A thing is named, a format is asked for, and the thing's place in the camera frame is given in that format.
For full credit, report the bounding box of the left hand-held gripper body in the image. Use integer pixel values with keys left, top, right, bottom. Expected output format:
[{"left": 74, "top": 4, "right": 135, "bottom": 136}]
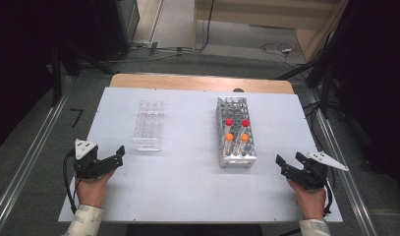
[{"left": 73, "top": 139, "right": 105, "bottom": 180}]

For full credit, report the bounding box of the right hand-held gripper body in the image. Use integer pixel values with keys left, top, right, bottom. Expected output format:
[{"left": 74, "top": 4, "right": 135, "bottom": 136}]
[{"left": 297, "top": 150, "right": 350, "bottom": 191}]

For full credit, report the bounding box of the clear plastic tube rack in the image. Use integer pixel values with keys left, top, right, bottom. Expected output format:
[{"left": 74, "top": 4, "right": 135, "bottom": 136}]
[{"left": 133, "top": 99, "right": 165, "bottom": 152}]

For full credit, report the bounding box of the metal tube rack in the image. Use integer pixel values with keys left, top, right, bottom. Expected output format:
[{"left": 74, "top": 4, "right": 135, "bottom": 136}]
[{"left": 215, "top": 95, "right": 258, "bottom": 170}]

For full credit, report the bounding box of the red-capped test tube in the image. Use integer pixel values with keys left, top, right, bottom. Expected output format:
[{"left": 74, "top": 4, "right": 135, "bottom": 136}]
[
  {"left": 238, "top": 118, "right": 252, "bottom": 139},
  {"left": 222, "top": 117, "right": 235, "bottom": 136}
]

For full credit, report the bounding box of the person's left hand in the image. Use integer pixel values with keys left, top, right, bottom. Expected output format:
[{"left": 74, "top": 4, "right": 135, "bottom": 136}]
[{"left": 75, "top": 170, "right": 117, "bottom": 208}]

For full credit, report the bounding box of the person's right hand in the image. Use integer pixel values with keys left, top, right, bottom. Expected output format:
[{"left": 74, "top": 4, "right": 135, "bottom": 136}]
[{"left": 287, "top": 179, "right": 327, "bottom": 220}]

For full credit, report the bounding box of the black tripod stand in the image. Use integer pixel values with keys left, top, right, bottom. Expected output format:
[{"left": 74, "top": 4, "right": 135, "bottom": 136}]
[{"left": 275, "top": 32, "right": 343, "bottom": 120}]

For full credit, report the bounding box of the white board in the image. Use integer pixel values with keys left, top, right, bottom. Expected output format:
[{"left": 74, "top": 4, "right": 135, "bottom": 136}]
[{"left": 58, "top": 87, "right": 343, "bottom": 224}]

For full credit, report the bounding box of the black metal stand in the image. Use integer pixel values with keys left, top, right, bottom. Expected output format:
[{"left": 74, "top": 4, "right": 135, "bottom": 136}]
[{"left": 49, "top": 42, "right": 78, "bottom": 107}]

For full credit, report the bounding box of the wooden table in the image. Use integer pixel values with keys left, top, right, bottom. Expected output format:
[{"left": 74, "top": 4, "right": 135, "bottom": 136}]
[{"left": 109, "top": 73, "right": 295, "bottom": 95}]

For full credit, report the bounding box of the black cabinet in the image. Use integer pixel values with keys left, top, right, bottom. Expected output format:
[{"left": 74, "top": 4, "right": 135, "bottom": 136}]
[{"left": 92, "top": 0, "right": 141, "bottom": 62}]

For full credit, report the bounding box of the light wooden furniture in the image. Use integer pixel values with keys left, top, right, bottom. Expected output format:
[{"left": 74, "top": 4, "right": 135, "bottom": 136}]
[{"left": 192, "top": 0, "right": 349, "bottom": 62}]

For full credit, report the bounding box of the left hand-held gripper cable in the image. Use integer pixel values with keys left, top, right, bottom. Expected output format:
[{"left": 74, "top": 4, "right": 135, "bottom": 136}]
[{"left": 63, "top": 148, "right": 79, "bottom": 214}]

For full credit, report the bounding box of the hand-held gripper cable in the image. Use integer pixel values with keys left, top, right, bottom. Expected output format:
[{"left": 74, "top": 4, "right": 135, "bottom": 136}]
[
  {"left": 322, "top": 163, "right": 337, "bottom": 217},
  {"left": 63, "top": 148, "right": 79, "bottom": 214}
]

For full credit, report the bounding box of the right hand-held gripper cable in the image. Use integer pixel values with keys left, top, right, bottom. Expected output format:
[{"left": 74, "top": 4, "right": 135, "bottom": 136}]
[{"left": 322, "top": 163, "right": 337, "bottom": 217}]

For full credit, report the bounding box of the metal floor rail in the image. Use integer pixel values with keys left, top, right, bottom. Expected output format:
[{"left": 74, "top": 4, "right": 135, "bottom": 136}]
[
  {"left": 305, "top": 88, "right": 380, "bottom": 236},
  {"left": 0, "top": 77, "right": 73, "bottom": 230}
]

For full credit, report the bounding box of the black floor cable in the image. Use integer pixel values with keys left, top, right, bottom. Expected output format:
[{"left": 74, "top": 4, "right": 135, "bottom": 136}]
[
  {"left": 302, "top": 101, "right": 339, "bottom": 155},
  {"left": 194, "top": 0, "right": 216, "bottom": 53}
]

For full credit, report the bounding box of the white floor cable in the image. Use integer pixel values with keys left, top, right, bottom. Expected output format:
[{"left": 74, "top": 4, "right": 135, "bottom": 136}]
[{"left": 259, "top": 40, "right": 299, "bottom": 67}]

